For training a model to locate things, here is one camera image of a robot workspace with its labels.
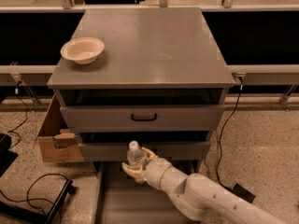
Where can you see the grey middle drawer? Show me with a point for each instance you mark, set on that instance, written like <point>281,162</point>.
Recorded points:
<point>178,151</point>

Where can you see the white paper bowl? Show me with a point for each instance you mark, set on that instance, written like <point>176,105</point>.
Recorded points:
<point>82,50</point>

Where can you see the grey top drawer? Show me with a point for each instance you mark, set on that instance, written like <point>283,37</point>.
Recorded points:
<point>145,118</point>

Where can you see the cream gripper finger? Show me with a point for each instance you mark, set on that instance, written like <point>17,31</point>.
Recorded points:
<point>138,174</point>
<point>149,156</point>

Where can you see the black floor stand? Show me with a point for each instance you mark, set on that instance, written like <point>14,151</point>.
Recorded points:
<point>26,210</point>

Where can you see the black power adapter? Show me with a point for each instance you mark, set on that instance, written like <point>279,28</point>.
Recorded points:
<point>243,193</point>

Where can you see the grey drawer cabinet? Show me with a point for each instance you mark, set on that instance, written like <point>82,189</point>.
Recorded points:
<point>152,56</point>

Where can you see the brown cardboard box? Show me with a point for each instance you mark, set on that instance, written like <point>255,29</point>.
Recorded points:
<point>56,142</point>

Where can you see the clear plastic water bottle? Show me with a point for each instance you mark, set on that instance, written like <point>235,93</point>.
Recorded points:
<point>136,156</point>

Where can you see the grey open bottom drawer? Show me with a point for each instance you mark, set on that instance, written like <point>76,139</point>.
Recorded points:
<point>120,200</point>

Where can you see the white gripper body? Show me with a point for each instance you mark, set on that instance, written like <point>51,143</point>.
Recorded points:
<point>155,171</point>

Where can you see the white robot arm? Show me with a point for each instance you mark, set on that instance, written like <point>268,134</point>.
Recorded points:
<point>191,194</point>

